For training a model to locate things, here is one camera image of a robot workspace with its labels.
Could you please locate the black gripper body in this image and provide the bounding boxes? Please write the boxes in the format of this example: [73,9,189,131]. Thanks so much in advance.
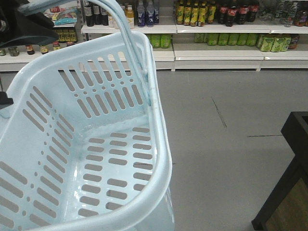
[0,0,59,48]

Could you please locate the light blue plastic basket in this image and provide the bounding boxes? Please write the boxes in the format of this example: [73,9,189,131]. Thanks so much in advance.
[0,0,175,231]

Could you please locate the white store shelving unit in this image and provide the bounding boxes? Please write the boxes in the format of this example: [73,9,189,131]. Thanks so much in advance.
[0,0,308,72]

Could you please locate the black wood display stand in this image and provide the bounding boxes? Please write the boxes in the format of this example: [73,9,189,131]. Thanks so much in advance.
[252,112,308,231]

